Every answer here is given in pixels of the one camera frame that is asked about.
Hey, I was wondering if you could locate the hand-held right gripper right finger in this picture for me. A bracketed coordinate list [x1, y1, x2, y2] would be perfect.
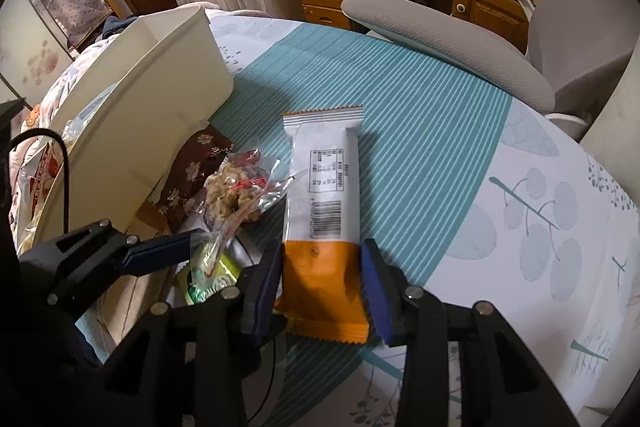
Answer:
[361, 238, 568, 427]

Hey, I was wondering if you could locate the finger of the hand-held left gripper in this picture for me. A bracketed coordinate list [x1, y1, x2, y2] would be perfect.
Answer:
[17, 219, 204, 321]

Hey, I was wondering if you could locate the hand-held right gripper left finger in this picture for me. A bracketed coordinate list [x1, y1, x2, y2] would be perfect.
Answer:
[92, 244, 284, 427]

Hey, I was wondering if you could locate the clear nut candy packet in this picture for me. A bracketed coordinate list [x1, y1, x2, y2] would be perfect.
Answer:
[187, 148, 296, 254]

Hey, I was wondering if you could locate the orange and white snack packet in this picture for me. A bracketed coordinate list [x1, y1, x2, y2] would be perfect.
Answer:
[272, 105, 371, 346]

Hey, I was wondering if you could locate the white plastic box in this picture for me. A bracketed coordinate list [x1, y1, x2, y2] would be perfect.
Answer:
[20, 5, 236, 353]

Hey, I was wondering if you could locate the person's left forearm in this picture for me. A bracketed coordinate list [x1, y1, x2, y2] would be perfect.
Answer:
[0, 307, 104, 427]

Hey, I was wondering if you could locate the green snack packet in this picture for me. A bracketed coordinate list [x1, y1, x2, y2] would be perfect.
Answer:
[175, 242, 242, 306]

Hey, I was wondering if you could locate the red snack packet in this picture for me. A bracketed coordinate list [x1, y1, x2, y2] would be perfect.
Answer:
[17, 141, 64, 234]

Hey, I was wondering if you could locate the brown floral snack packet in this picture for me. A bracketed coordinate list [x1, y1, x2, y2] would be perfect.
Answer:
[150, 124, 236, 229]

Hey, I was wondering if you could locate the white flower print wardrobe door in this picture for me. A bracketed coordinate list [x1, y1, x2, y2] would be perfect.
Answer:
[0, 0, 77, 108]

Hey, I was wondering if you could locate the dark blue clothing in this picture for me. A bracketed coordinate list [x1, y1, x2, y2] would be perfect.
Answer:
[102, 14, 142, 41]

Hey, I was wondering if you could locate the grey office chair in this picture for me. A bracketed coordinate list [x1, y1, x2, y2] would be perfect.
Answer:
[341, 0, 637, 141]

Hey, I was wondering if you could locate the thin black cable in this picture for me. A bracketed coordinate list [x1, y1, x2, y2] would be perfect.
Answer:
[247, 334, 279, 425]

